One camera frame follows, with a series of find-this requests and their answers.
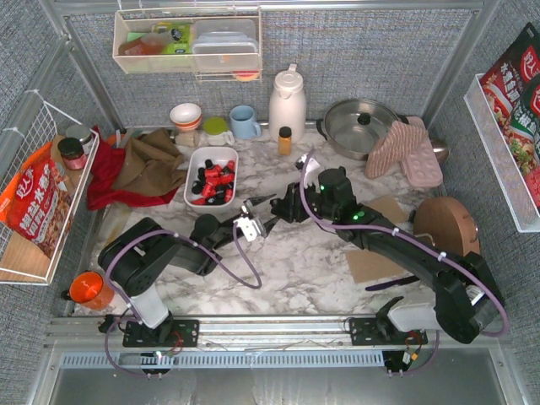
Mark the green labelled packet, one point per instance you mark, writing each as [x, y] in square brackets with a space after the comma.
[181, 35]

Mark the white orange striped bowl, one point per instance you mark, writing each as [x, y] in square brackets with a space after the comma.
[186, 116]

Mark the silver lid glass jar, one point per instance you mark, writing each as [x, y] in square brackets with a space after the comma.
[82, 134]

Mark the steel cup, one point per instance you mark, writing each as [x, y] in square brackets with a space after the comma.
[440, 149]

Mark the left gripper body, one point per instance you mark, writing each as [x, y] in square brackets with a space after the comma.
[244, 214]

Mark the round wooden board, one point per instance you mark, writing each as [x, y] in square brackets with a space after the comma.
[451, 227]

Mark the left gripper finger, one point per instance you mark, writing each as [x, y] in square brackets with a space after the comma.
[260, 200]
[269, 225]

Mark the green lidded white cup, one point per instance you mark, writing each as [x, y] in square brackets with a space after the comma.
[217, 131]

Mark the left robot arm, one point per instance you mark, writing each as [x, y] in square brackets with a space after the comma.
[133, 261]

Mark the steel pot with glass lid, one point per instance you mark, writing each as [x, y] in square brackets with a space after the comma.
[353, 127]

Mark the pink striped cloth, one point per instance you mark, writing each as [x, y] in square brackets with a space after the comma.
[401, 140]

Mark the pink egg tray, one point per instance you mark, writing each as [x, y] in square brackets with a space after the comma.
[422, 168]

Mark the dark lid glass jar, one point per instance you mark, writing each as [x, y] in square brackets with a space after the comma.
[72, 153]

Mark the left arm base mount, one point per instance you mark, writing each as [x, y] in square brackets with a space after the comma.
[178, 332]

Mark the white thermos jug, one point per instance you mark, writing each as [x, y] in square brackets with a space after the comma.
[287, 104]

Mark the orange spice bottle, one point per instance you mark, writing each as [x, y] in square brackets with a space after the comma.
[284, 140]

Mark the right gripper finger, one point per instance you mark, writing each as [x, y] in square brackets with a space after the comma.
[290, 198]
[281, 209]

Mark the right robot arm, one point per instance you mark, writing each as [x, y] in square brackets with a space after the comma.
[467, 299]

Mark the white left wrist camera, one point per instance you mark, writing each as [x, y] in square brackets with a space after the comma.
[249, 227]

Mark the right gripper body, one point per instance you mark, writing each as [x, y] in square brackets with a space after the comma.
[283, 209]

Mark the brown cardboard sheet right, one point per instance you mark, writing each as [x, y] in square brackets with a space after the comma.
[366, 266]

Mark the orange cup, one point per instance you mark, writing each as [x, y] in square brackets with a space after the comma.
[89, 290]

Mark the pink yellow sponge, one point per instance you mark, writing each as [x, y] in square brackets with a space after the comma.
[246, 76]

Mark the red cloth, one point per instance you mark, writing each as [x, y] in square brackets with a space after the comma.
[107, 165]

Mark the brown cloth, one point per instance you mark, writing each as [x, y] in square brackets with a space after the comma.
[151, 166]

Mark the clear plastic container stack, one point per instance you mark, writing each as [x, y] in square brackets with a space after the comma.
[225, 45]

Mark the blue mug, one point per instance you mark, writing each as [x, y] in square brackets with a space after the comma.
[244, 123]

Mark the purple spatula handle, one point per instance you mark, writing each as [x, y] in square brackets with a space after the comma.
[392, 283]

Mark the white rectangular storage basket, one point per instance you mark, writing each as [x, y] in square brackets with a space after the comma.
[214, 186]

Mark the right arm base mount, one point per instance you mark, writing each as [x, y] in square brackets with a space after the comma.
[379, 330]

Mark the brown cardboard square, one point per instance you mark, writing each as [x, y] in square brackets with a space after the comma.
[389, 208]

